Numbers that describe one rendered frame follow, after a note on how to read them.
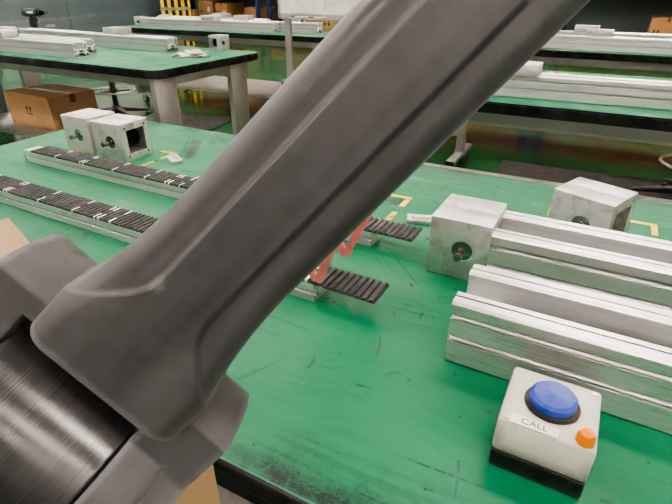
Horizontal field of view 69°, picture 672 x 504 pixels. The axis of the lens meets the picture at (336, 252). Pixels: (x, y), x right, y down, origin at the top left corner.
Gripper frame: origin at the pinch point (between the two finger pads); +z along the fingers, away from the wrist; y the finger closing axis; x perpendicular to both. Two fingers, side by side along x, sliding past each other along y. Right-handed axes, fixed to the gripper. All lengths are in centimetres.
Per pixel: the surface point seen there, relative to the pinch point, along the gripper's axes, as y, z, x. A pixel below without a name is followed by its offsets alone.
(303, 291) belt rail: -2.1, 4.6, 3.5
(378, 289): 0.7, 2.5, -6.9
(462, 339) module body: -3.9, 2.6, -19.8
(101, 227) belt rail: -1.9, 4.9, 46.6
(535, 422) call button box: -15.8, -0.5, -29.4
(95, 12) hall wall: 796, 40, 1094
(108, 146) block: 27, 3, 80
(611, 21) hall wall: 1049, 40, 10
